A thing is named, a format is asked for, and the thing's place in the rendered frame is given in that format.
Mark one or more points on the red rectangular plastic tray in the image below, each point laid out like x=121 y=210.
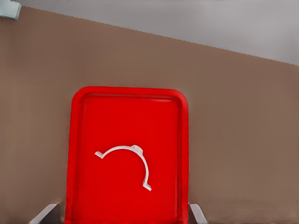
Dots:
x=130 y=121

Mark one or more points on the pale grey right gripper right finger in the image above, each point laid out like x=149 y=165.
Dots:
x=197 y=214

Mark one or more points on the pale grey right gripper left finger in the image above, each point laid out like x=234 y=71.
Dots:
x=44 y=214

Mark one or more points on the white drainage pipe clamp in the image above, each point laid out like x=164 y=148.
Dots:
x=142 y=156

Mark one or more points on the silver frame post foot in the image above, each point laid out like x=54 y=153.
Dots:
x=9 y=9

